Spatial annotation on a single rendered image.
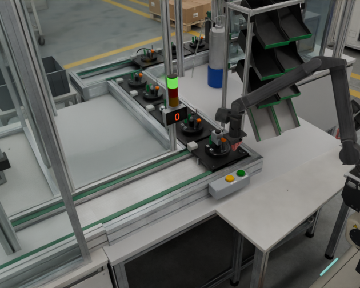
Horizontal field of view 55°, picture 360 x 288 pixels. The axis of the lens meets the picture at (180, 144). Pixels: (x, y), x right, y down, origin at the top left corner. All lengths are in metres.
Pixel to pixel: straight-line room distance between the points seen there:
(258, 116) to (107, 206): 0.94
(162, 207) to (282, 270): 1.24
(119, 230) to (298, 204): 0.86
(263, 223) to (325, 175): 0.50
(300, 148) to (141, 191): 0.98
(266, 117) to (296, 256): 1.13
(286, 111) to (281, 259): 1.10
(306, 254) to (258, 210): 1.05
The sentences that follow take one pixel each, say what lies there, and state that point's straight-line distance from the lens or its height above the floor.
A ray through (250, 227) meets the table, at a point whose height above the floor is 0.86.
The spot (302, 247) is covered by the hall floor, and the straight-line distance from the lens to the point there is 2.76.
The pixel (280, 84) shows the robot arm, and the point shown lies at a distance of 1.56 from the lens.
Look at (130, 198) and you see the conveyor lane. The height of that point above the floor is 0.92.
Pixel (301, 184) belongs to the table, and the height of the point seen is 0.86.
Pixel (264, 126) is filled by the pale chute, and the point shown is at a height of 1.04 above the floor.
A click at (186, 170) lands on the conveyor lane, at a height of 0.92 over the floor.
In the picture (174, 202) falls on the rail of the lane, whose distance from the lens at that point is 1.66.
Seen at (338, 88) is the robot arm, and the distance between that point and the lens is 1.51.
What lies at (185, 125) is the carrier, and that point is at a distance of 2.05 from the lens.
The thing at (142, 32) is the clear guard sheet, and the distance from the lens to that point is 1.55.
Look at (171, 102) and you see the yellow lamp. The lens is 1.70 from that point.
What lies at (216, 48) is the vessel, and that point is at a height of 1.17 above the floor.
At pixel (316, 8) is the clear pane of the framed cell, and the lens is 2.99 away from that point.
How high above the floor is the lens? 2.12
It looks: 37 degrees down
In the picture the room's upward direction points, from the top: 3 degrees counter-clockwise
